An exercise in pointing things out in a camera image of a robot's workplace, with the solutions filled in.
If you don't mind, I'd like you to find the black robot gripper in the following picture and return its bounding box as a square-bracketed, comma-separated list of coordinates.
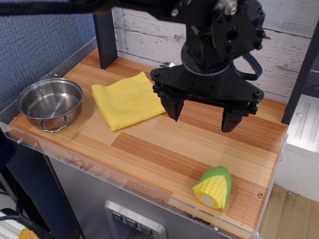
[151, 37, 264, 133]

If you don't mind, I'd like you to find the stainless steel pot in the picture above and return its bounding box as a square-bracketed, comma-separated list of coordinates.
[17, 78, 84, 133]

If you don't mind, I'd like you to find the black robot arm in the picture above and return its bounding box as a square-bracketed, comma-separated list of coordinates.
[112, 0, 266, 132]

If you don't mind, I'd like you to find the yellow folded cloth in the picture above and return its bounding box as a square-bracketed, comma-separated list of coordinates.
[91, 72, 165, 131]

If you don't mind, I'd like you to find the toy corn cob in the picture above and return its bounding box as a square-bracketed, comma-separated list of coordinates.
[193, 166, 232, 209]

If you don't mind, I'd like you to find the white ribbed box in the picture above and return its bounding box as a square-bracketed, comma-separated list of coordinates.
[274, 95, 319, 201]

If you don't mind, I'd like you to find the silver cabinet button panel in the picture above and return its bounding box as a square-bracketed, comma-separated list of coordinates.
[105, 200, 166, 239]

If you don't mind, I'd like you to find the clear acrylic table guard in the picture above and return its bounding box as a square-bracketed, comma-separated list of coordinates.
[1, 40, 287, 239]

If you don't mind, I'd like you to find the yellow object bottom left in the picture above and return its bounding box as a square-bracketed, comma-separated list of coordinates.
[18, 229, 39, 239]

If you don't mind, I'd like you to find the blue handled metal fork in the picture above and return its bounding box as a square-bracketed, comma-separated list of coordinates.
[159, 62, 175, 68]

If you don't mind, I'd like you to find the black right frame post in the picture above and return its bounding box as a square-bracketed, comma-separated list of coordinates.
[281, 0, 319, 124]

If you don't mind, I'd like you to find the black frame post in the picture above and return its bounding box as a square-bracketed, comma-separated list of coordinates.
[281, 0, 319, 124]
[93, 11, 118, 69]

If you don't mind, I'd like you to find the black left frame post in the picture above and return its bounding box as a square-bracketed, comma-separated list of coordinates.
[93, 11, 118, 69]

